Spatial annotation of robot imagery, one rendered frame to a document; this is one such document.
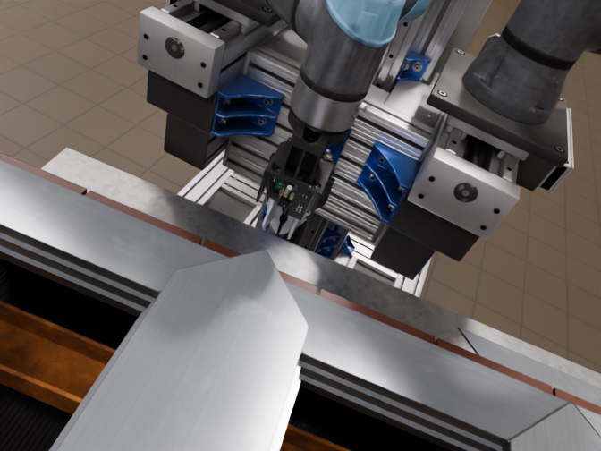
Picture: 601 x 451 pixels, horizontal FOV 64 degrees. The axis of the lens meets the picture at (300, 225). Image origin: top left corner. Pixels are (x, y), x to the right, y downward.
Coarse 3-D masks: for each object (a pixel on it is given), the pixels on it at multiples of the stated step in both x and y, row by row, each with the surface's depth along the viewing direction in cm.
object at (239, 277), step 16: (192, 272) 60; (208, 272) 61; (224, 272) 61; (240, 272) 62; (256, 272) 63; (272, 272) 63; (224, 288) 60; (240, 288) 60; (256, 288) 61; (272, 288) 62; (256, 304) 59; (272, 304) 60; (288, 304) 61; (304, 320) 60
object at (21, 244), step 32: (0, 256) 59; (32, 256) 58; (64, 256) 58; (96, 288) 58; (128, 288) 58; (96, 384) 51; (320, 384) 58; (352, 384) 58; (288, 416) 54; (384, 416) 58; (416, 416) 57; (448, 416) 57; (448, 448) 59; (480, 448) 58
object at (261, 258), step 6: (252, 252) 65; (258, 252) 65; (264, 252) 65; (246, 258) 64; (252, 258) 64; (258, 258) 64; (264, 258) 65; (270, 258) 65; (258, 264) 64; (264, 264) 64; (270, 264) 64; (270, 270) 64; (276, 270) 64
